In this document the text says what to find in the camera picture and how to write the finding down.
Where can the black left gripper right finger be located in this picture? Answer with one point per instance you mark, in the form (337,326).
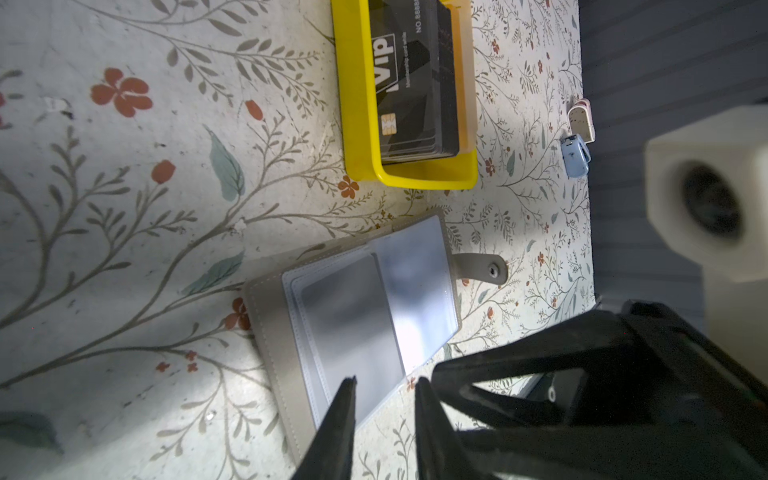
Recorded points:
(440,454)

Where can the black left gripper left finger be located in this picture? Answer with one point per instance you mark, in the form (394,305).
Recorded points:
(330,455)

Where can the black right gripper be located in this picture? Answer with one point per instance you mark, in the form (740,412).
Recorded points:
(654,400)

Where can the blue small clip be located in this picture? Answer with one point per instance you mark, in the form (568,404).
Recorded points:
(576,156)

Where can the pink white small clip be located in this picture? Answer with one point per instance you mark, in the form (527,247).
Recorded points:
(581,120)

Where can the yellow plastic tray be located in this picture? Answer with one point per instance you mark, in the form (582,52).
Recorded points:
(361,122)

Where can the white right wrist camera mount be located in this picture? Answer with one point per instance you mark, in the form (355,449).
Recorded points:
(706,197)

